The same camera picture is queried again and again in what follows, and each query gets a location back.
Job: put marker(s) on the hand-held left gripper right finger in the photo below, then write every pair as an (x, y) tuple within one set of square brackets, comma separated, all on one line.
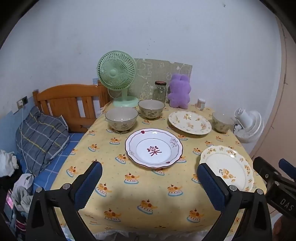
[(212, 185)]

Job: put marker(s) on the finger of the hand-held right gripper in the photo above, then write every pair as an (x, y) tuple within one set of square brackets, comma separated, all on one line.
[(288, 168), (263, 168)]

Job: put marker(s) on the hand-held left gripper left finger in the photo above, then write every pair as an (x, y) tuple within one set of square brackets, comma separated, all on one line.
[(89, 183)]

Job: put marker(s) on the cream yellow-flower plate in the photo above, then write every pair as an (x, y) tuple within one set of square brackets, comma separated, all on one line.
[(231, 162), (189, 122)]

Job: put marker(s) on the beige floral ceramic bowl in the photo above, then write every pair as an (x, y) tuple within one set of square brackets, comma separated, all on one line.
[(121, 117), (151, 113), (222, 126)]

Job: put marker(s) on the white red-rimmed plate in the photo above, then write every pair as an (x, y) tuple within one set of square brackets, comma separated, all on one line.
[(153, 141)]

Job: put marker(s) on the blue checked bedsheet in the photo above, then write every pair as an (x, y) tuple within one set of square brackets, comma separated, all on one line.
[(60, 160)]

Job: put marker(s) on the white circulator fan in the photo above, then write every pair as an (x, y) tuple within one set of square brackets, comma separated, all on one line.
[(249, 125)]

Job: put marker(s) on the yellow printed tablecloth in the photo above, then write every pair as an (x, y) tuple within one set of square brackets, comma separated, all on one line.
[(143, 190)]

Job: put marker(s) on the grey clothing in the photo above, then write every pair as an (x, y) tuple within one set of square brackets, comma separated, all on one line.
[(22, 192)]

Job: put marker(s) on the grey plaid pillow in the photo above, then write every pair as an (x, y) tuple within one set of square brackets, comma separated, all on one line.
[(39, 136)]

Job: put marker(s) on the beige wooden door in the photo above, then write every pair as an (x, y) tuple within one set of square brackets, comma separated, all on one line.
[(286, 92)]

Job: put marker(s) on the cotton swab container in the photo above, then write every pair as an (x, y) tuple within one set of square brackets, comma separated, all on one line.
[(201, 104)]

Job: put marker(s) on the dark clothing pile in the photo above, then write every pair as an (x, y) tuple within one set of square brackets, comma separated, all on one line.
[(7, 185)]

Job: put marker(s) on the white crumpled cloth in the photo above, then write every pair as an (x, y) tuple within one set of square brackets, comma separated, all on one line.
[(8, 162)]

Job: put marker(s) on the wooden chair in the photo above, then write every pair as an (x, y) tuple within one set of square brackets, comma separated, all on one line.
[(62, 92)]

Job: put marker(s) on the purple plush toy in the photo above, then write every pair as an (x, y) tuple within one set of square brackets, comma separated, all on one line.
[(179, 92)]

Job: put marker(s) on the glass jar with dark lid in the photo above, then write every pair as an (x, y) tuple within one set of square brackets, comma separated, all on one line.
[(160, 92)]

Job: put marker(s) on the green desk fan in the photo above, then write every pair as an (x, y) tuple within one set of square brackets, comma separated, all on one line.
[(115, 73)]

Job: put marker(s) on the wall socket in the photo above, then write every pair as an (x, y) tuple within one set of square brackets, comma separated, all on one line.
[(23, 101)]

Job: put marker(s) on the green patterned wall sheet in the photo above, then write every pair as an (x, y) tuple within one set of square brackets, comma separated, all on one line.
[(157, 69)]

